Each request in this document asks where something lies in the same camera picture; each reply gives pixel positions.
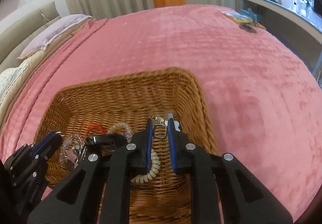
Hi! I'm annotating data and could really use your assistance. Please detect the light blue hair clip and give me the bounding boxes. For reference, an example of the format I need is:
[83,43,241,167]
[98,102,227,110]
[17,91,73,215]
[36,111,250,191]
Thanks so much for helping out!
[164,113,181,131]

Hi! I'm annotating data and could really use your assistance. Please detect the black wrist watch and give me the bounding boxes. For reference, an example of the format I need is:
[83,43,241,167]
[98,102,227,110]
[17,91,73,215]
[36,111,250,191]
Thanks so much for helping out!
[86,133,128,150]

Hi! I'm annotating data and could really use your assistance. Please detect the lilac pillow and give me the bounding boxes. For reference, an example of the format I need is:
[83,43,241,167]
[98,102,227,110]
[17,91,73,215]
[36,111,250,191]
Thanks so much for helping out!
[18,14,92,59]

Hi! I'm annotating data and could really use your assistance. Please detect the brown wicker basket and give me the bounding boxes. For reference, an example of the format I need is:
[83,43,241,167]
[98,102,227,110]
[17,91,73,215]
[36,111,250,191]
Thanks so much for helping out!
[34,68,219,223]

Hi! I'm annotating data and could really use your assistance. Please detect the beige padded headboard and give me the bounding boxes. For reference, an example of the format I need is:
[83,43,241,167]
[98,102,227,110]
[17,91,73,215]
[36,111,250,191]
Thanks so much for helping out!
[0,1,61,71]

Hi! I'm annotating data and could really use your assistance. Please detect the red string bracelet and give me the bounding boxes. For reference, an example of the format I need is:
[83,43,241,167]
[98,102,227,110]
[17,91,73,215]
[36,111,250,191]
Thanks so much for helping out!
[84,123,106,136]

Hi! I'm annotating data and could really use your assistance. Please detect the cream spiral hair tie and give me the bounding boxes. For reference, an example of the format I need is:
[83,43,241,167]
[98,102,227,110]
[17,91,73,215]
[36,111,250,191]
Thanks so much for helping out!
[130,148,162,184]

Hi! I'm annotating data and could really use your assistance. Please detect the white dotted pillow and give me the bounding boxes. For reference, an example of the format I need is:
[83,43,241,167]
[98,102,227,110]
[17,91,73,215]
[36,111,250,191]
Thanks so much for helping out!
[1,62,30,105]

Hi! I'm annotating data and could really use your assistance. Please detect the colourful packet on bed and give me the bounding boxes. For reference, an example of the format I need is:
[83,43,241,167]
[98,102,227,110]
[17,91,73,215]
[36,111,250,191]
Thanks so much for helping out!
[222,11,266,33]

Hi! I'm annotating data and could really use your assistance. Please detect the black television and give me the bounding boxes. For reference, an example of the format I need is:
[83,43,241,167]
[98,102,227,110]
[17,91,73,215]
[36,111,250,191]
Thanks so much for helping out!
[313,0,322,16]

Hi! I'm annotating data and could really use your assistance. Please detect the white wall desk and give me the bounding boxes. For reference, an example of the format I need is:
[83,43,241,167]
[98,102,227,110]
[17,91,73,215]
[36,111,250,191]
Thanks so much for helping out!
[246,0,321,44]

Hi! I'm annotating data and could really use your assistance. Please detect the pink plush blanket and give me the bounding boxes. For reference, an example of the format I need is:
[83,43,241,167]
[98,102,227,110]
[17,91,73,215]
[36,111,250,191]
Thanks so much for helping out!
[1,5,321,220]

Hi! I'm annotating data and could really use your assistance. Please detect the clear crystal bracelet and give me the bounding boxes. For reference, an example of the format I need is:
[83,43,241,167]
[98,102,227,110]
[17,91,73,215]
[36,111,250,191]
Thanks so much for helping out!
[60,134,85,161]

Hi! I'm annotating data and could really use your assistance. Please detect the small potted plant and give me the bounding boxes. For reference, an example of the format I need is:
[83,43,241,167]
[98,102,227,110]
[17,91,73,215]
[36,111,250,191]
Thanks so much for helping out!
[297,0,312,19]

